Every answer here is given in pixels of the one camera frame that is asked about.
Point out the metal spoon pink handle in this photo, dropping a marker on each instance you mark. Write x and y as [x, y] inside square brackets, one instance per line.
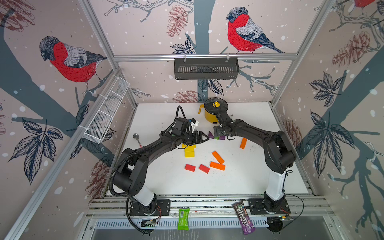
[137, 138]

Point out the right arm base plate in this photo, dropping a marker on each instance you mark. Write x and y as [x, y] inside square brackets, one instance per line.
[268, 207]

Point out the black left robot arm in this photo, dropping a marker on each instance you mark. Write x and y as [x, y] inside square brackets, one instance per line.
[128, 178]

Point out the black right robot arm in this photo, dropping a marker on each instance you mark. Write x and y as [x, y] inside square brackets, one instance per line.
[279, 156]

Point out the black wire shelf basket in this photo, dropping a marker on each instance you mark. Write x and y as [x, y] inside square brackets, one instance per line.
[206, 69]

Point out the purple m&m candy packet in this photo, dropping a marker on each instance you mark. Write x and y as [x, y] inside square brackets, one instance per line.
[245, 221]

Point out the green snack packet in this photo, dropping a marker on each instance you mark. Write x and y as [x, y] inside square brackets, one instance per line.
[183, 219]

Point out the small yellow block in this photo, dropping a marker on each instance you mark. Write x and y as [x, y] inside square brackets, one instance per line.
[189, 150]

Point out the yellow pot with lid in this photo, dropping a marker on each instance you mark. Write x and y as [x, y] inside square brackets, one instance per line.
[216, 111]

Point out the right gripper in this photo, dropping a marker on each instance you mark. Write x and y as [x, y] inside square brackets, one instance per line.
[217, 130]

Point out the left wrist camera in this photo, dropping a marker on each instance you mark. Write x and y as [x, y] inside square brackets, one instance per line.
[193, 124]

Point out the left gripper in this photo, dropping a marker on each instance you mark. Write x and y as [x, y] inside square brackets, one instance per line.
[200, 141]

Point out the red square block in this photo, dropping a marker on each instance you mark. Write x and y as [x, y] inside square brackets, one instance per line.
[190, 168]

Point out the orange slanted block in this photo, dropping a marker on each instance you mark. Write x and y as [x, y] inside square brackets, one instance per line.
[217, 166]

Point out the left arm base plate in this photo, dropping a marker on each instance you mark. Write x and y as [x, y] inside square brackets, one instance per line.
[156, 208]

